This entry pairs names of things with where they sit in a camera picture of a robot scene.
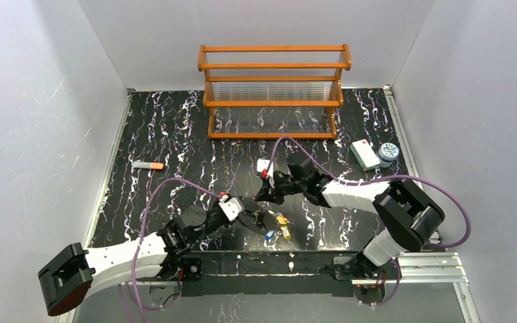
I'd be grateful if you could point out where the blue key tag front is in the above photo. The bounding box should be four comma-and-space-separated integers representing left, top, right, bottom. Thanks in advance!
265, 230, 276, 245

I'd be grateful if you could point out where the cluster of tagged keys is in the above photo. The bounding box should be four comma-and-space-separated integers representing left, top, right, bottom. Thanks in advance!
254, 209, 291, 241

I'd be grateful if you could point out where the yellow key tag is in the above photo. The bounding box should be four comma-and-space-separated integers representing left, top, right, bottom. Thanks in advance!
279, 225, 291, 240

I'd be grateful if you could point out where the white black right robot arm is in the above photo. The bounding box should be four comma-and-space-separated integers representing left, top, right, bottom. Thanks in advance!
254, 170, 446, 278

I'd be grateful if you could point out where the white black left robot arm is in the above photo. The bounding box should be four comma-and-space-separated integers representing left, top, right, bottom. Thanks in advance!
38, 196, 276, 317

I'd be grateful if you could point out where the white rectangular box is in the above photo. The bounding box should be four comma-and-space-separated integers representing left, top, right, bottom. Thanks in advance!
349, 139, 380, 171

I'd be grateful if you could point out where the orange wooden shelf rack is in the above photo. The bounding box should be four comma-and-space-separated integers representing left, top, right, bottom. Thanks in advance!
197, 43, 352, 140

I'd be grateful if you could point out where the blue white round tin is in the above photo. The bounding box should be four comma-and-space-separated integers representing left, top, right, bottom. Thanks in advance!
377, 143, 400, 168

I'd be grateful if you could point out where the orange grey marker pen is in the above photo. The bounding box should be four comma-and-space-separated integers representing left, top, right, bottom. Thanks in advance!
132, 161, 164, 170

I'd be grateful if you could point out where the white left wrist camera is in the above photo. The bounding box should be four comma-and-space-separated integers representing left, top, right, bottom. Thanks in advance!
219, 196, 244, 222

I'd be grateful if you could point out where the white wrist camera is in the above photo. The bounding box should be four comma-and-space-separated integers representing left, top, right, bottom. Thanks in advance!
256, 159, 274, 179
219, 196, 244, 222

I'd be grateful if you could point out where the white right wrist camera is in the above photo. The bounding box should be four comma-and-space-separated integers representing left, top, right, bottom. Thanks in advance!
256, 159, 274, 179

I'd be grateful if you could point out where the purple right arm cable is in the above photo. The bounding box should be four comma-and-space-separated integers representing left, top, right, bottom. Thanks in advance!
263, 136, 472, 308

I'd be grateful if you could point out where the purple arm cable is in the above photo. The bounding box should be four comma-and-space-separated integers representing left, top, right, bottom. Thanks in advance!
263, 136, 472, 308
118, 178, 223, 323

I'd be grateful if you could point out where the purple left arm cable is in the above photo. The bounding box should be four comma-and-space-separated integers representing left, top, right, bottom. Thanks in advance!
118, 178, 223, 323

